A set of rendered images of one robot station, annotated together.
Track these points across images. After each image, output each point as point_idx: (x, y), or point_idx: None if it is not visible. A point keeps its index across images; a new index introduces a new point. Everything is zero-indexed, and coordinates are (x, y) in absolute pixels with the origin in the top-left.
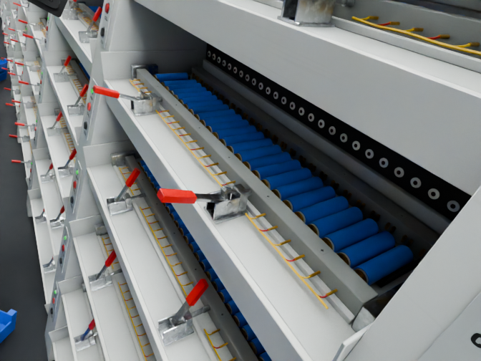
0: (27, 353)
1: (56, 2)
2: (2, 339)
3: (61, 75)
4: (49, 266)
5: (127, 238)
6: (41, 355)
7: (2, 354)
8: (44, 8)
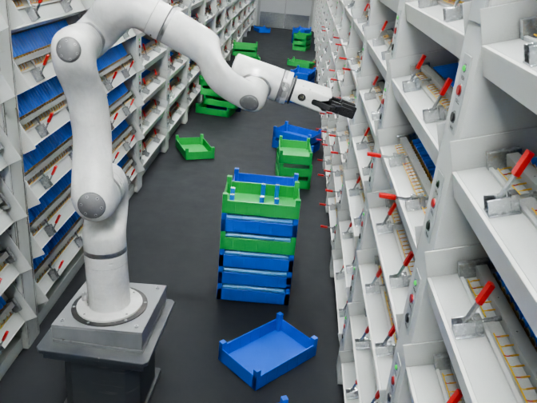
0: (323, 373)
1: (351, 112)
2: (307, 357)
3: (361, 144)
4: (343, 310)
5: (384, 245)
6: (333, 378)
7: (306, 369)
8: (345, 116)
